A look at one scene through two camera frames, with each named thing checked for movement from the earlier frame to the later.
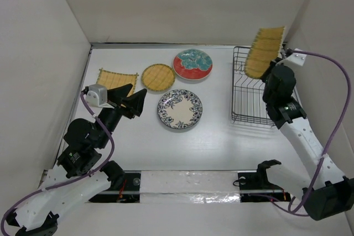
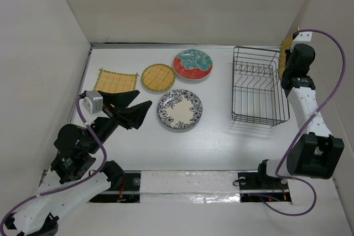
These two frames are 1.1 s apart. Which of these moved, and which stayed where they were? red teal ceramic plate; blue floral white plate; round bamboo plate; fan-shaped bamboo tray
Moved: fan-shaped bamboo tray
Stayed: blue floral white plate; round bamboo plate; red teal ceramic plate
